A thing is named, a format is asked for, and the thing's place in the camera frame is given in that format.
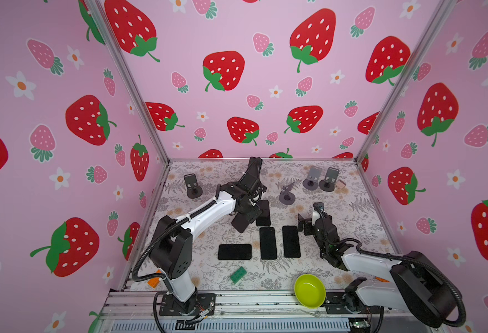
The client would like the black phone wooden stand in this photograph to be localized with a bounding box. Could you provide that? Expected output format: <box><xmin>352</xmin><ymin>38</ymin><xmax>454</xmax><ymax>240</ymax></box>
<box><xmin>232</xmin><ymin>213</ymin><xmax>250</xmax><ymax>234</ymax></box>

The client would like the grey round phone stand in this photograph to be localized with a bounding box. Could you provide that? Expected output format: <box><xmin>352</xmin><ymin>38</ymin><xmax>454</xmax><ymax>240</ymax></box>
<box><xmin>302</xmin><ymin>166</ymin><xmax>322</xmax><ymax>191</ymax></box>

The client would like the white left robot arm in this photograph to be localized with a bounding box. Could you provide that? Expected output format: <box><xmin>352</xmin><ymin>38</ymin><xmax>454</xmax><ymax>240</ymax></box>
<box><xmin>146</xmin><ymin>157</ymin><xmax>266</xmax><ymax>305</ymax></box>

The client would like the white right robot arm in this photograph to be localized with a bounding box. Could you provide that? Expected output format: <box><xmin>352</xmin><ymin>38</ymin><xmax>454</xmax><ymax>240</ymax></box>
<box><xmin>298</xmin><ymin>205</ymin><xmax>467</xmax><ymax>328</ymax></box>

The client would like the grey centre phone stand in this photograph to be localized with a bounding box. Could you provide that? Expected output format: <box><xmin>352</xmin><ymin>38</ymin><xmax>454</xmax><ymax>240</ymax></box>
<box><xmin>279</xmin><ymin>182</ymin><xmax>295</xmax><ymax>205</ymax></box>

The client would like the lime green bowl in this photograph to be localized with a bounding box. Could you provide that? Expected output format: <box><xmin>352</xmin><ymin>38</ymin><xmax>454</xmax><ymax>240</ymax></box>
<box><xmin>294</xmin><ymin>274</ymin><xmax>327</xmax><ymax>309</ymax></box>

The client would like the orange brick right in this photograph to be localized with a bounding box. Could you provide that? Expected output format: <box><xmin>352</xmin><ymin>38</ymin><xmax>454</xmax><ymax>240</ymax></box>
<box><xmin>375</xmin><ymin>277</ymin><xmax>390</xmax><ymax>283</ymax></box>

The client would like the orange brick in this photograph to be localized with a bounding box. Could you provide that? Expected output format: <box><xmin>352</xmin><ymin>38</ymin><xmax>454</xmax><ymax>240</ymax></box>
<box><xmin>375</xmin><ymin>277</ymin><xmax>390</xmax><ymax>283</ymax></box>
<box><xmin>147</xmin><ymin>277</ymin><xmax>161</xmax><ymax>289</ymax></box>

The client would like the green lego brick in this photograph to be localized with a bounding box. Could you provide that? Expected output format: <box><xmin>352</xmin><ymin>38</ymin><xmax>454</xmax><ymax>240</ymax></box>
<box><xmin>230</xmin><ymin>266</ymin><xmax>248</xmax><ymax>284</ymax></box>

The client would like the orange brick left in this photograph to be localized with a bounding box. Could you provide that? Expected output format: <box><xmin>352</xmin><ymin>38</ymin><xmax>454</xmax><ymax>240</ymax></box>
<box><xmin>147</xmin><ymin>277</ymin><xmax>161</xmax><ymax>289</ymax></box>

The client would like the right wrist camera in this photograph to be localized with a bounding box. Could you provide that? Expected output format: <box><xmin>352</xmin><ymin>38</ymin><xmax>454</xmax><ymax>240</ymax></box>
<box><xmin>311</xmin><ymin>202</ymin><xmax>326</xmax><ymax>226</ymax></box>

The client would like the pink wall charger cube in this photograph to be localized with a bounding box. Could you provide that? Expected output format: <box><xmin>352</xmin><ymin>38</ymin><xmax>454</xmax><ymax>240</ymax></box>
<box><xmin>336</xmin><ymin>180</ymin><xmax>346</xmax><ymax>189</ymax></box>

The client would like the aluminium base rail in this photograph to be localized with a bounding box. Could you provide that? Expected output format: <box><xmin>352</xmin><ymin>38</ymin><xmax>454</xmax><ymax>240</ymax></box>
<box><xmin>95</xmin><ymin>291</ymin><xmax>432</xmax><ymax>332</ymax></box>

